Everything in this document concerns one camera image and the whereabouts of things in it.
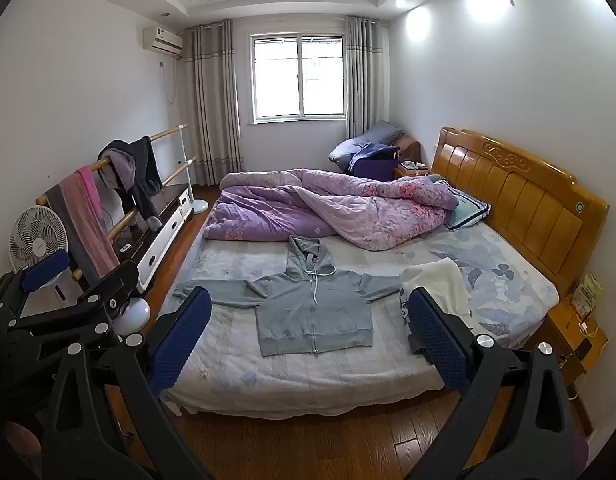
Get brown chair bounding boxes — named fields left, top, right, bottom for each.
left=398, top=135, right=421, bottom=163

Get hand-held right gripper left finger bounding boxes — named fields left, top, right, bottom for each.
left=40, top=287, right=212, bottom=480

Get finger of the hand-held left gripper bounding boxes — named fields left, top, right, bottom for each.
left=0, top=249, right=71, bottom=333
left=10, top=260, right=141, bottom=346

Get black and white cabinet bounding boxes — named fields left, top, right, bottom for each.
left=108, top=182, right=194, bottom=291

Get wooden barre rack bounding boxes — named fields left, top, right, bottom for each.
left=35, top=124, right=209, bottom=337

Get window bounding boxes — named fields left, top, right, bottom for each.
left=248, top=32, right=348, bottom=123

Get grey zip hoodie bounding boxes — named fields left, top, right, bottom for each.
left=173, top=234, right=414, bottom=358

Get blue patterned pillow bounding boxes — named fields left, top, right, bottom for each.
left=445, top=192, right=491, bottom=232

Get grey towel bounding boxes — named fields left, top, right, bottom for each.
left=44, top=182, right=101, bottom=286

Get white air conditioner hose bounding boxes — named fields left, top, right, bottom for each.
left=159, top=60, right=178, bottom=106

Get purple floral quilt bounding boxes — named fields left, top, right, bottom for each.
left=203, top=167, right=461, bottom=252

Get white air conditioner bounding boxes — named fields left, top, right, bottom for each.
left=142, top=26, right=185, bottom=58

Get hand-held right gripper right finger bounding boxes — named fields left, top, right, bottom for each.
left=403, top=287, right=589, bottom=480

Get white electric fan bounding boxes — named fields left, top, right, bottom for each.
left=9, top=206, right=71, bottom=311

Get wooden bed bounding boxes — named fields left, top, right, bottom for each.
left=158, top=126, right=610, bottom=418

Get small wooden nightstand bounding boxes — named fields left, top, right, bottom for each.
left=394, top=160, right=434, bottom=181

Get grey striped curtain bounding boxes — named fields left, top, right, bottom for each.
left=182, top=20, right=244, bottom=186
left=345, top=16, right=391, bottom=136

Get dark hooded jacket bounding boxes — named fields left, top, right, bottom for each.
left=98, top=136, right=164, bottom=233

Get chair with blue bedding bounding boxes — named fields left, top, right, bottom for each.
left=329, top=121, right=406, bottom=180

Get yellow packets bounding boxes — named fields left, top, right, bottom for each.
left=573, top=273, right=603, bottom=317

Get white knit sweater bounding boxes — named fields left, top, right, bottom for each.
left=400, top=257, right=474, bottom=331

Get lavender garment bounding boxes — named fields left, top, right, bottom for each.
left=99, top=152, right=139, bottom=191

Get pink towel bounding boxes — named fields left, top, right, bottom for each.
left=59, top=167, right=121, bottom=273

